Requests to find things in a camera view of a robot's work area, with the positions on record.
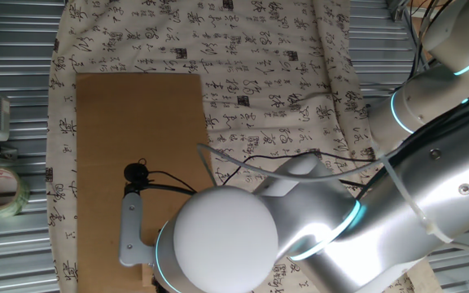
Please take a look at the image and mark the light wooden block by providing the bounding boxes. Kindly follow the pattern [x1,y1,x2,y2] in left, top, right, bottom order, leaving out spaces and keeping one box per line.
[140,263,156,288]

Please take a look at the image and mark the brown cardboard sheet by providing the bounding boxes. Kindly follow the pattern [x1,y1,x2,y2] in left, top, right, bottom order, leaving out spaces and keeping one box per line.
[75,72,231,293]

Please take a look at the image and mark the cream calligraphy print cloth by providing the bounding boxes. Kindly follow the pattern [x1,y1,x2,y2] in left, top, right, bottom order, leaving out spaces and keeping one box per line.
[45,0,444,293]

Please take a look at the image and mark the white zip tie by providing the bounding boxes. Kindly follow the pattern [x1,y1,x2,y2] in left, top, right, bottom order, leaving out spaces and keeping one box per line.
[374,142,456,244]

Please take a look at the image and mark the silver camera bracket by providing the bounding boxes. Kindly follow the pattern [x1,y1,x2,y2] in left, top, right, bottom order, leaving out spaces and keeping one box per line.
[117,191,156,269]

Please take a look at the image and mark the black camera cable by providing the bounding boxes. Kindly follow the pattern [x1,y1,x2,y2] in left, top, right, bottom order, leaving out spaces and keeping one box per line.
[124,182,197,197]

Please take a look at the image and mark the thin black cable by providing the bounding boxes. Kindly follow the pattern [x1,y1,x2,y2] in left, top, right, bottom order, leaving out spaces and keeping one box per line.
[147,169,197,194]

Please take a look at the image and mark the round black camera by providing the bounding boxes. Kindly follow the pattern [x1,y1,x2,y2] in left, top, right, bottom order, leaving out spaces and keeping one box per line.
[122,162,151,184]

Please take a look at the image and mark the long black cable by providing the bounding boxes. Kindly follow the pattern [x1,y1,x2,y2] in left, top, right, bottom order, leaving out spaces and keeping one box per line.
[221,151,383,186]

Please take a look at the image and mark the black base cable loop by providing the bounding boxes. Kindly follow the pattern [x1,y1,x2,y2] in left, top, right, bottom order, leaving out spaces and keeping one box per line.
[392,0,456,79]

